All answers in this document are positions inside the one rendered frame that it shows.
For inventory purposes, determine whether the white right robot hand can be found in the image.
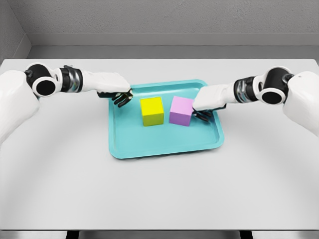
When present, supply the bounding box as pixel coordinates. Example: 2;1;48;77
191;84;227;122

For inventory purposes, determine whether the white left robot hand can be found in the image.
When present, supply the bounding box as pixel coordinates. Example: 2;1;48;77
96;72;134;108

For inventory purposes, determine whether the pink cube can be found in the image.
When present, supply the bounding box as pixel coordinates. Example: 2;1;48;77
168;96;195;126

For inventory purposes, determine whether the yellow cube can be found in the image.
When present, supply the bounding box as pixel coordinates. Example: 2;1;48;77
140;97;165;127

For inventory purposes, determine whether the teal plastic tray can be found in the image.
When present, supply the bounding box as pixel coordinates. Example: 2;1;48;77
108;79;225;160

